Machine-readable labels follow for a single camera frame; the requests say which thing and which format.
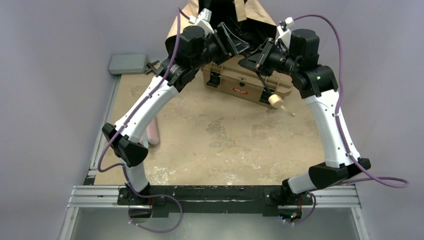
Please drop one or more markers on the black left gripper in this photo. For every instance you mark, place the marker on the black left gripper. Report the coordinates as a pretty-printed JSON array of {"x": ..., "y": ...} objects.
[{"x": 221, "y": 41}]

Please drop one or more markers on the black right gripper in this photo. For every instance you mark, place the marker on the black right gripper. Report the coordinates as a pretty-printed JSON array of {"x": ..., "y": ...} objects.
[{"x": 262, "y": 59}]

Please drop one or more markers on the beige umbrella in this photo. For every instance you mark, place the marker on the beige umbrella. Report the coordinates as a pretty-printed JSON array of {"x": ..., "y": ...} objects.
[{"x": 254, "y": 29}]

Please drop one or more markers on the pink umbrella case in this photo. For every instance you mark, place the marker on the pink umbrella case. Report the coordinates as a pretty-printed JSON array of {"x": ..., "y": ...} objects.
[{"x": 151, "y": 135}]

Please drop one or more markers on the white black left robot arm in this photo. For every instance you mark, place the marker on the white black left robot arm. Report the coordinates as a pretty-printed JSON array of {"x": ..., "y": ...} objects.
[{"x": 194, "y": 48}]

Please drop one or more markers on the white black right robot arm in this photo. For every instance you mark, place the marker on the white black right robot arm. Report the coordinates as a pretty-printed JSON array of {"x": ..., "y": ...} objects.
[{"x": 317, "y": 85}]

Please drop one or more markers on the tan plastic toolbox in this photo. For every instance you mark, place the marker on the tan plastic toolbox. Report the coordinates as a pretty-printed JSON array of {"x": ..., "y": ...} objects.
[{"x": 232, "y": 79}]

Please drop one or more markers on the dark metal clamp tool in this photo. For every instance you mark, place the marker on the dark metal clamp tool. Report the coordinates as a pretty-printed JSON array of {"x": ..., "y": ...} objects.
[{"x": 151, "y": 67}]

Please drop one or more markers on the grey flat box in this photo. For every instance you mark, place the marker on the grey flat box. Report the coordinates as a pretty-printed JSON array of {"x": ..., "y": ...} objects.
[{"x": 123, "y": 64}]

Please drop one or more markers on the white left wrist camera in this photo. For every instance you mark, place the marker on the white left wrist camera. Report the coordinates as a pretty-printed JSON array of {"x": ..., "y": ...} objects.
[{"x": 203, "y": 21}]

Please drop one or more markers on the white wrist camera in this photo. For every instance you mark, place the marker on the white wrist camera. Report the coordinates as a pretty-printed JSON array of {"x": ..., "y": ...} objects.
[
  {"x": 203, "y": 21},
  {"x": 284, "y": 32}
]

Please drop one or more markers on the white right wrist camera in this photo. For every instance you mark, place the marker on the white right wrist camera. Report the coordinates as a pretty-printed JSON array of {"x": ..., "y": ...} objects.
[{"x": 284, "y": 32}]

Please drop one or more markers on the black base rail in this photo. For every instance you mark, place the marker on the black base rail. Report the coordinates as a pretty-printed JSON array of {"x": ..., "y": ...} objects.
[{"x": 163, "y": 200}]

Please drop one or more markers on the aluminium frame rail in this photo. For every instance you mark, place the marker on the aluminium frame rail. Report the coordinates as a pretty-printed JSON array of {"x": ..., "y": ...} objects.
[{"x": 212, "y": 138}]

